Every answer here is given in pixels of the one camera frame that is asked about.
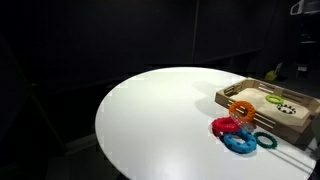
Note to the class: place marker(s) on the wooden slatted tray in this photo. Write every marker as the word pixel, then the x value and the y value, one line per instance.
pixel 293 125

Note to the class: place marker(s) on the yellow background object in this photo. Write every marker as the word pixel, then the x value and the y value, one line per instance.
pixel 271 75

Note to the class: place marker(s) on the white overhead fixture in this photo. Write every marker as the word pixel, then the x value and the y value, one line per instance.
pixel 301 7

